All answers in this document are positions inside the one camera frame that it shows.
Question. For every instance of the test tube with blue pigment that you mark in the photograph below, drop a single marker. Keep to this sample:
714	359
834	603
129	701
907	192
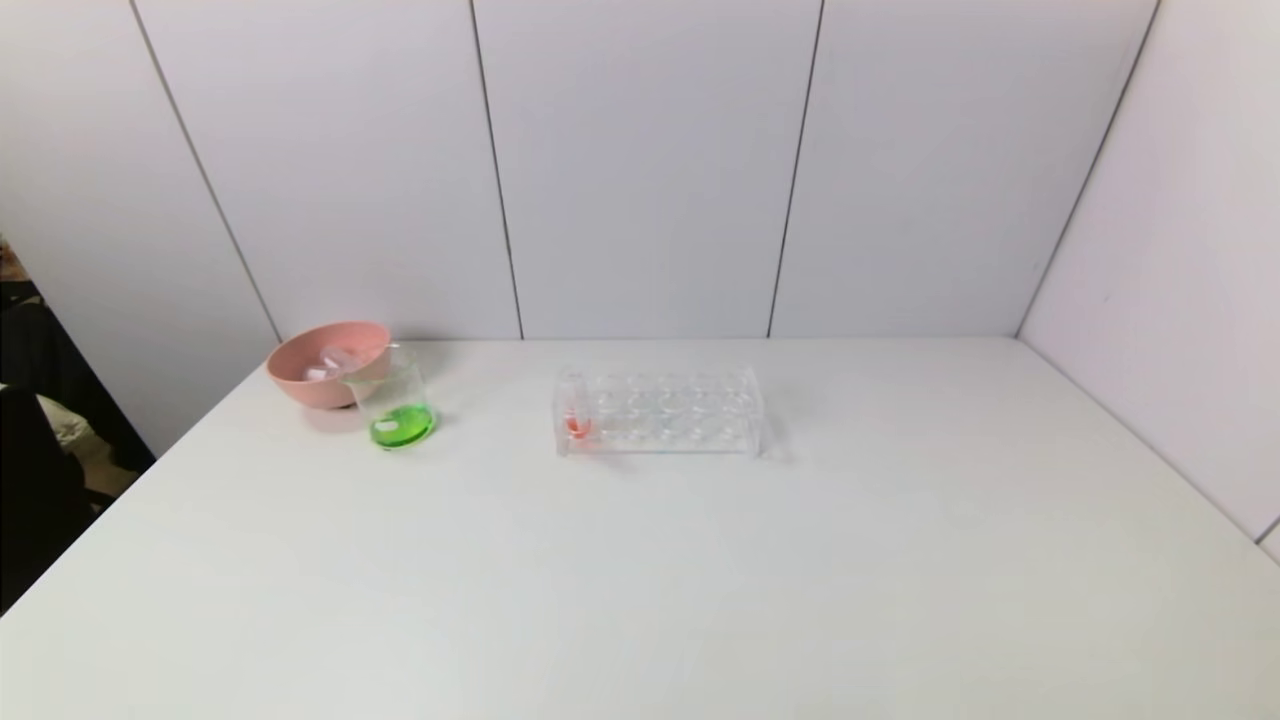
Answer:
318	373

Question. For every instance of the clear glass beaker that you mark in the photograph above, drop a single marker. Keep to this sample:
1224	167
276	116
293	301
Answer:
400	425

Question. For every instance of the test tube with red pigment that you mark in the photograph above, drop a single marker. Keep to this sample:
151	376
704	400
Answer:
577	425

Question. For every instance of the pink plastic bowl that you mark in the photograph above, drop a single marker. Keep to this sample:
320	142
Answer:
300	385

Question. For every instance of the beige crumpled cloth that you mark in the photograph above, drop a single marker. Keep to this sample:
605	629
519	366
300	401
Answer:
70	430

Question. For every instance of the test tube with yellow pigment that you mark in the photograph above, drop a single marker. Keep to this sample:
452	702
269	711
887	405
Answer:
342	358

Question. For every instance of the black background furniture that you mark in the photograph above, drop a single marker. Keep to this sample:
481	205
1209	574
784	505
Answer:
30	500

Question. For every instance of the clear acrylic test tube rack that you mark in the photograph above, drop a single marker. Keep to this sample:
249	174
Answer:
670	420

